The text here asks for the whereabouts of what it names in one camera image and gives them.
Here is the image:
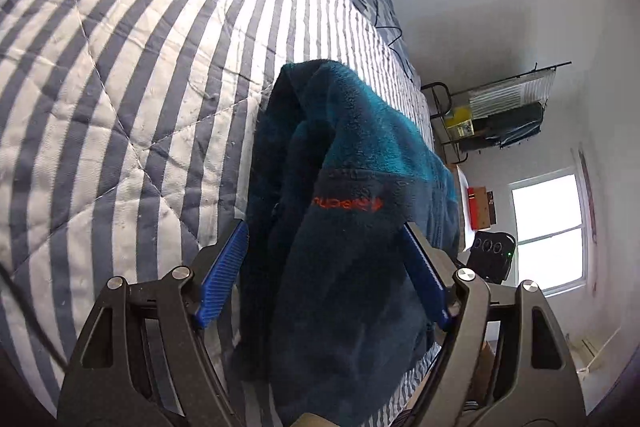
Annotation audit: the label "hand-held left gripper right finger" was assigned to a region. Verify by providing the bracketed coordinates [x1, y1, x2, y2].
[402, 221, 587, 427]

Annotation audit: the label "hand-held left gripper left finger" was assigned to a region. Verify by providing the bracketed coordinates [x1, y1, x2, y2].
[57, 219, 251, 427]

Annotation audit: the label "teal plaid fleece jacket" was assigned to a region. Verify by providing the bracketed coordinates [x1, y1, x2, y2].
[227, 59, 461, 427]

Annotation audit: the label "dark hanging clothes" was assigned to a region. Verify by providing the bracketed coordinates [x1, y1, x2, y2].
[457, 102, 546, 152]

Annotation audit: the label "black metal clothes rack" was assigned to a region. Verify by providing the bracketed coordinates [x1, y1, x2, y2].
[421, 61, 572, 162]

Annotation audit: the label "black device with green light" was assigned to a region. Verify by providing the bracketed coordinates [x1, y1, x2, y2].
[465, 229, 517, 285]

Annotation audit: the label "red and brown box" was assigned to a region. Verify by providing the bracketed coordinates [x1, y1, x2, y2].
[466, 187, 496, 230]

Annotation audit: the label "window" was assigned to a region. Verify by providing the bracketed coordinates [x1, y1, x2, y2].
[510, 167, 588, 298]

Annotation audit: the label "yellow box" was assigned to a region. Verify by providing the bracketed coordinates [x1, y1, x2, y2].
[445, 107, 476, 138]

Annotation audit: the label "striped hanging towel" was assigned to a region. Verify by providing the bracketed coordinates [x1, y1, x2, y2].
[467, 69, 557, 120]

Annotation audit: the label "blue white striped blanket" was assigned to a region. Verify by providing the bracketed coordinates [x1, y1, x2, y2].
[0, 0, 453, 427]

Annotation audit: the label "black power cable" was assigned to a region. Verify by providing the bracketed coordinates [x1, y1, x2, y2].
[367, 0, 416, 82]

